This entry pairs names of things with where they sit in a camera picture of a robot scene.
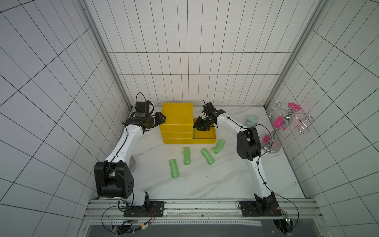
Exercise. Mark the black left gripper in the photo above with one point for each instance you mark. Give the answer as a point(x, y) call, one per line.
point(160, 119)

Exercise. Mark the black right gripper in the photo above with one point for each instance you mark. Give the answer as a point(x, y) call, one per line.
point(202, 123)

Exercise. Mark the yellow bottom drawer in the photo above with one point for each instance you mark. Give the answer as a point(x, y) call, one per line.
point(205, 137)

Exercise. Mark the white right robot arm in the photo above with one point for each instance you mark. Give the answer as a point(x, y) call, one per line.
point(248, 148)

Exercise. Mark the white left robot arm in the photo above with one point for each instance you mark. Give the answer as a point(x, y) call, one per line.
point(113, 177)

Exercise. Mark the yellow plastic drawer cabinet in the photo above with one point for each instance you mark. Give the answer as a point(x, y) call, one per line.
point(178, 126)

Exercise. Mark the green glass jar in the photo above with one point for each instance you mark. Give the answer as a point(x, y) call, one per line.
point(253, 120)

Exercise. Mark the chrome cup holder stand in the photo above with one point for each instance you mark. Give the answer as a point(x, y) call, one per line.
point(270, 141)

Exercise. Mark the pink cup on stand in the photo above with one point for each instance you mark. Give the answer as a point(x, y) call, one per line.
point(281, 123)

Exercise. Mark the pink cup upper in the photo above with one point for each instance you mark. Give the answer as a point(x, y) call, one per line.
point(294, 107)

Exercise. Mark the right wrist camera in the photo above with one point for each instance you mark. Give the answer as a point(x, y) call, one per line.
point(208, 108)

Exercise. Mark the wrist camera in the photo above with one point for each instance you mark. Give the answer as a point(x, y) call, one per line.
point(208, 108)
point(143, 109)

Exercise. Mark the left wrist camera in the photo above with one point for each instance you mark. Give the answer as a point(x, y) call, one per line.
point(143, 109)

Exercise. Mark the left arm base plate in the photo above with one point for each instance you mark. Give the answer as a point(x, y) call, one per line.
point(148, 209)

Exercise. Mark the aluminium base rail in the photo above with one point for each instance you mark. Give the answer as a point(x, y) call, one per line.
point(111, 209)

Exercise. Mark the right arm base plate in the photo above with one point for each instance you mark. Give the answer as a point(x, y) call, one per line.
point(256, 209)

